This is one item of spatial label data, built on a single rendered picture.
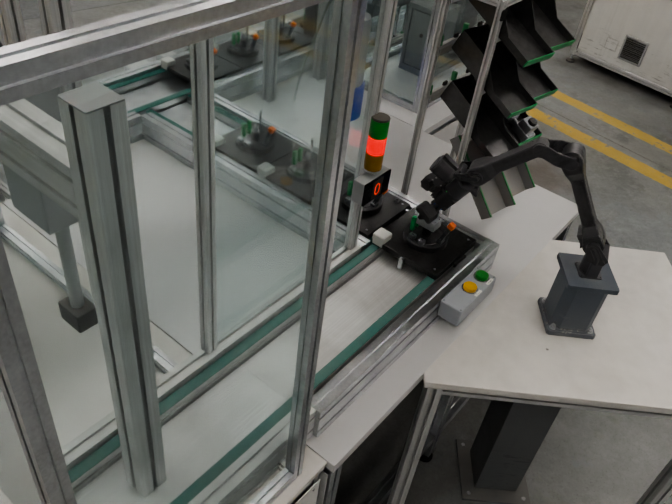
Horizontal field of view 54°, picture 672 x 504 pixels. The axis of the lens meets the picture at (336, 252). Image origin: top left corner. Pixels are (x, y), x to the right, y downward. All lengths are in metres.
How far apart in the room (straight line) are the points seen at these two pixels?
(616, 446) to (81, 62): 2.74
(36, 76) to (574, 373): 1.67
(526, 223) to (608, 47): 3.89
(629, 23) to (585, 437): 3.93
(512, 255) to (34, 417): 1.77
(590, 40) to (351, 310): 4.76
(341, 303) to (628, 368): 0.84
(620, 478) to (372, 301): 1.45
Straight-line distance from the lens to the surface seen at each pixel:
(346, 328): 1.81
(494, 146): 2.14
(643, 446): 3.12
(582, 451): 2.97
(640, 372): 2.09
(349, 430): 1.67
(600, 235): 1.91
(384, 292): 1.93
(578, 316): 2.03
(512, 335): 2.01
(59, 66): 0.60
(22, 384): 0.75
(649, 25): 6.05
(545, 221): 2.51
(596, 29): 6.25
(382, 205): 2.17
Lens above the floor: 2.23
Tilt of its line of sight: 40 degrees down
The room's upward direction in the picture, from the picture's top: 8 degrees clockwise
